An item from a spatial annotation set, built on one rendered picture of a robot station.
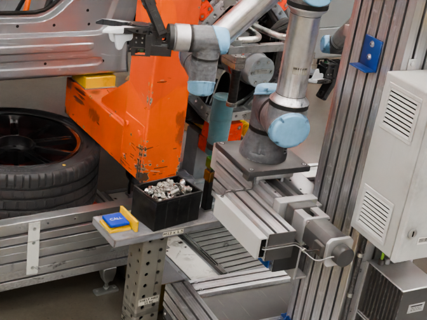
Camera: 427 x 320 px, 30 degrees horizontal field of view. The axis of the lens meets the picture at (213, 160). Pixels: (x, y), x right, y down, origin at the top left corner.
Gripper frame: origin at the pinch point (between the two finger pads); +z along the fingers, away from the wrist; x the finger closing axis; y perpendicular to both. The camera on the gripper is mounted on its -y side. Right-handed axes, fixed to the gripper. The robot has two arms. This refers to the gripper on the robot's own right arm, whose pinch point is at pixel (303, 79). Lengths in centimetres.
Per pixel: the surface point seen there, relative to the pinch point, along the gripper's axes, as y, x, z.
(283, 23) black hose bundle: 20.0, -11.8, 5.5
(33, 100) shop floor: -83, -195, 33
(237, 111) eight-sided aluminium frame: -21.0, -21.0, 13.9
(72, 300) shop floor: -83, 0, 94
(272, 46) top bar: 14.2, -1.5, 17.7
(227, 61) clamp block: 8.7, -3.5, 36.5
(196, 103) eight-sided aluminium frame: -15.1, -20.5, 35.9
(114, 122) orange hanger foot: -17, -15, 76
